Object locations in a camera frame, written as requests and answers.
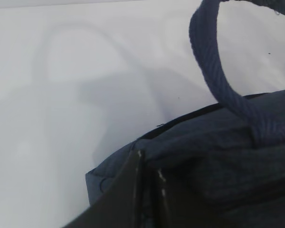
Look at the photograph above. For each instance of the navy blue lunch bag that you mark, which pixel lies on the navy blue lunch bag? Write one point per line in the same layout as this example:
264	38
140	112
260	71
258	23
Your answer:
225	163

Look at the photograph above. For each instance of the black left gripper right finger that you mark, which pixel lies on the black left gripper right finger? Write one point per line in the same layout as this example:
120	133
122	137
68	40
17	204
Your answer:
159	199

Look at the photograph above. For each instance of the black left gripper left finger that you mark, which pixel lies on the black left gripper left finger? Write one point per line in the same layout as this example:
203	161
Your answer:
120	206

